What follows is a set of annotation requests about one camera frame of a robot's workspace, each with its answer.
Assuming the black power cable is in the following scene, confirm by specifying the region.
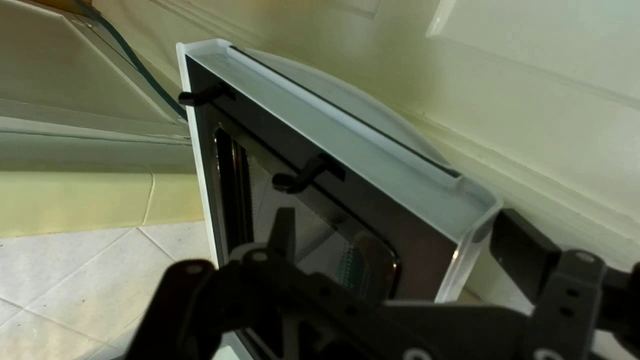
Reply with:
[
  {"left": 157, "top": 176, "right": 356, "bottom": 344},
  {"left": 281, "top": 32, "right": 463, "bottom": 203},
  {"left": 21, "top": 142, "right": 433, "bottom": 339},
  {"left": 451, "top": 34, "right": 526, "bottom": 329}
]
[{"left": 79, "top": 0, "right": 190, "bottom": 124}]

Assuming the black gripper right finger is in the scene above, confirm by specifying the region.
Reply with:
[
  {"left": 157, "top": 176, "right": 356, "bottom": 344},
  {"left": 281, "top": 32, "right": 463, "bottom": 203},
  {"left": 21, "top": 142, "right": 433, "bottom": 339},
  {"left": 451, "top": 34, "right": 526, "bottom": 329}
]
[{"left": 491, "top": 206, "right": 640, "bottom": 360}]

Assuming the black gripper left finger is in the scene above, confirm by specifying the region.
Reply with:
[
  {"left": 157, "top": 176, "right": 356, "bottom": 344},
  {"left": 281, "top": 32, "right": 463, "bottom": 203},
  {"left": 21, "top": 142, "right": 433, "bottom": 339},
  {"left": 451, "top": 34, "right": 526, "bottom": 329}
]
[{"left": 123, "top": 206, "right": 325, "bottom": 360}]

